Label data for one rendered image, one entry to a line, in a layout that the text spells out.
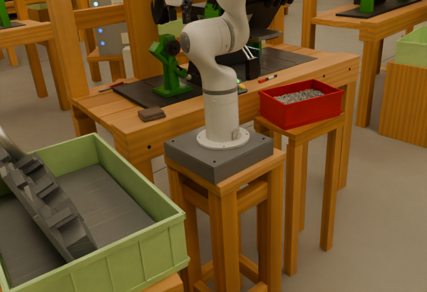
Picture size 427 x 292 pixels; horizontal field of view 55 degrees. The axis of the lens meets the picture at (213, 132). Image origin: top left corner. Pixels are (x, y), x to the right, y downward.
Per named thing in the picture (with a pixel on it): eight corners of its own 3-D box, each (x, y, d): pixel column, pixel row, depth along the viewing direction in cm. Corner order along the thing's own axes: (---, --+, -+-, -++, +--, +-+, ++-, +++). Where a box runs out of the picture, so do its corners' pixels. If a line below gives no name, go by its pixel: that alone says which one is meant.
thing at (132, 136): (358, 80, 243) (360, 55, 237) (131, 167, 164) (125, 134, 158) (338, 75, 253) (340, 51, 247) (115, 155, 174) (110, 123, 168)
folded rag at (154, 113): (159, 111, 176) (159, 105, 175) (166, 117, 170) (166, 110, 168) (137, 116, 172) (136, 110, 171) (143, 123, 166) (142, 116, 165)
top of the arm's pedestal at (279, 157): (286, 162, 149) (286, 152, 148) (220, 198, 131) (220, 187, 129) (227, 135, 172) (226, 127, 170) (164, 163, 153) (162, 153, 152)
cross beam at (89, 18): (264, -3, 270) (264, -17, 266) (72, 31, 201) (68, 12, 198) (259, -3, 274) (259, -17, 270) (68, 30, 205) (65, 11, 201)
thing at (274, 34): (282, 37, 201) (282, 31, 200) (258, 44, 192) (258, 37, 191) (232, 27, 230) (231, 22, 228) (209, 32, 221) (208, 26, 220)
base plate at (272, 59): (318, 61, 237) (318, 58, 236) (153, 113, 179) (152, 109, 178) (267, 49, 268) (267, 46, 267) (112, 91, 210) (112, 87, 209)
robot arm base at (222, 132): (260, 135, 147) (259, 86, 139) (224, 155, 135) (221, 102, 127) (222, 123, 159) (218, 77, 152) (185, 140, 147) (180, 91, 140)
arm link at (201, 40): (244, 89, 137) (242, 16, 128) (197, 102, 129) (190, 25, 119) (224, 81, 147) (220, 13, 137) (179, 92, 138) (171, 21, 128)
